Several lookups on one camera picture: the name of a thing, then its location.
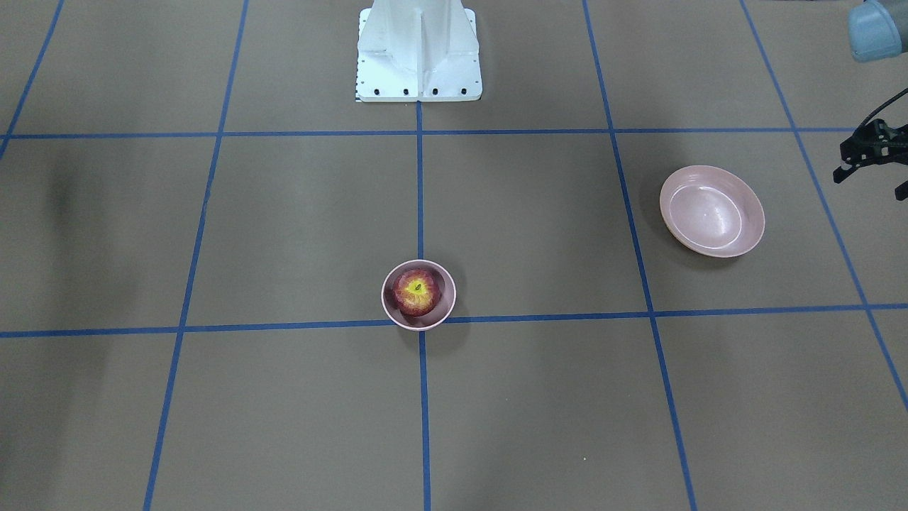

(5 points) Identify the brown paper table cover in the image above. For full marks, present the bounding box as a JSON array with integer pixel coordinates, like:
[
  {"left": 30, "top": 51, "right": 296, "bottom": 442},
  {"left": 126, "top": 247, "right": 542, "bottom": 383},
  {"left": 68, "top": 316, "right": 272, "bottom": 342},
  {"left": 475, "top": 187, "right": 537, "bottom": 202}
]
[{"left": 2, "top": 1, "right": 906, "bottom": 510}]

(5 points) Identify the red apple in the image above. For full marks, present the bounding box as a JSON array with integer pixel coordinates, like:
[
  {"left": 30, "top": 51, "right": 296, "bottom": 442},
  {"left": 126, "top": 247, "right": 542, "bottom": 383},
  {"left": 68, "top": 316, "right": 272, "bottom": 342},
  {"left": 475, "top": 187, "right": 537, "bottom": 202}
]
[{"left": 392, "top": 268, "right": 441, "bottom": 317}]

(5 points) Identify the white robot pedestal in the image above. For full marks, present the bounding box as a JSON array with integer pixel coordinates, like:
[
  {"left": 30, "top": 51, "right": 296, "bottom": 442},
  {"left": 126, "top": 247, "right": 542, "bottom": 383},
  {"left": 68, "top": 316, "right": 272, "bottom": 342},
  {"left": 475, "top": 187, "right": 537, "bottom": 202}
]
[{"left": 355, "top": 1, "right": 483, "bottom": 103}]

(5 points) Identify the pink plate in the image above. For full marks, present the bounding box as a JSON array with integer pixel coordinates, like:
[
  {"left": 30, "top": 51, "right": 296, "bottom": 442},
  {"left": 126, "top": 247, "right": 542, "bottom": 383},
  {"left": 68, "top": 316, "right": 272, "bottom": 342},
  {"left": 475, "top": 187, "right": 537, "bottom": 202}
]
[{"left": 659, "top": 165, "right": 766, "bottom": 258}]

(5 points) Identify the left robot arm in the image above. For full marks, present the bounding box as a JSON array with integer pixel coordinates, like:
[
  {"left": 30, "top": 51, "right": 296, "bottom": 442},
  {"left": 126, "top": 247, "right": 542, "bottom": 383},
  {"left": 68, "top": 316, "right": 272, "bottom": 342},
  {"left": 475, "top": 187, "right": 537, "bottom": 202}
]
[{"left": 832, "top": 1, "right": 907, "bottom": 184}]

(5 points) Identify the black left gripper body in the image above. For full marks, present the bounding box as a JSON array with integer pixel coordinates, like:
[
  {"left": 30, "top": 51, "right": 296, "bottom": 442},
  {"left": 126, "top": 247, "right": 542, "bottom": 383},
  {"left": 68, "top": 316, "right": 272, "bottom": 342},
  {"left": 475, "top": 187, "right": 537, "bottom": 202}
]
[{"left": 880, "top": 121, "right": 907, "bottom": 165}]

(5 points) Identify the pink bowl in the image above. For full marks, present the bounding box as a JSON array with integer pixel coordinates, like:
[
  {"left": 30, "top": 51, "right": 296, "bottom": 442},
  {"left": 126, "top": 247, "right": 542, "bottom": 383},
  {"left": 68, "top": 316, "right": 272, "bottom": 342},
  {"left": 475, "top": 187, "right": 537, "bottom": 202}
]
[{"left": 380, "top": 259, "right": 458, "bottom": 332}]

